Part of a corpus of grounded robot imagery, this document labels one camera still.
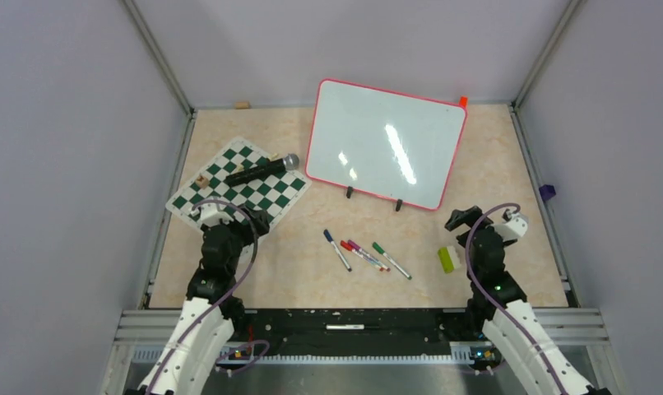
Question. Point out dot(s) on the pink-framed whiteboard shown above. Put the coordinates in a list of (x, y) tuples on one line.
[(387, 144)]

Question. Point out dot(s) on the blue-capped marker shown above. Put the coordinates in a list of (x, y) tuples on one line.
[(338, 252)]

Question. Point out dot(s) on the wooden block at wall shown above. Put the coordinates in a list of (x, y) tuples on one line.
[(242, 105)]

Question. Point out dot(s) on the purple clip on frame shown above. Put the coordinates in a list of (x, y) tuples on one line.
[(547, 192)]

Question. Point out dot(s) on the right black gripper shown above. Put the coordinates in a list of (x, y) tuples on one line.
[(469, 217)]

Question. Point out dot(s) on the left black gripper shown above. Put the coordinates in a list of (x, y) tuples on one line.
[(259, 220)]

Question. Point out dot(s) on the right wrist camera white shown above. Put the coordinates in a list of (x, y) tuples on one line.
[(513, 227)]

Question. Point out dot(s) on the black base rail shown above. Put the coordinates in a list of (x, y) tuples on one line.
[(363, 332)]

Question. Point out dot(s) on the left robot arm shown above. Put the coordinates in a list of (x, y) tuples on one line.
[(210, 313)]

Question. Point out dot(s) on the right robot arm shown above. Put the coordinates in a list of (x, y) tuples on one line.
[(499, 310)]

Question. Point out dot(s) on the green white chessboard mat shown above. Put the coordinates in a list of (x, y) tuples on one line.
[(275, 195)]

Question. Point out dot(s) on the green-capped marker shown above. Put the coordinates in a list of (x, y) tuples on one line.
[(392, 261)]

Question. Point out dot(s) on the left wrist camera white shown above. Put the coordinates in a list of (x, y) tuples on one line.
[(213, 214)]

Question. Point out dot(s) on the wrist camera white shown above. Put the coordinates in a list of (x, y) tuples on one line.
[(513, 227), (213, 214)]

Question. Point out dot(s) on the black microphone silver head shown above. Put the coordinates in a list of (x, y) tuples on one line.
[(272, 167)]

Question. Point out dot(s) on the purple-capped marker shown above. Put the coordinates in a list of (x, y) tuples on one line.
[(368, 256)]

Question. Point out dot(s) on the red marker pen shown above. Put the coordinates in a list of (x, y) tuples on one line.
[(348, 247)]

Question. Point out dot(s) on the green white toy block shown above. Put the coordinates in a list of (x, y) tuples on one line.
[(449, 259)]

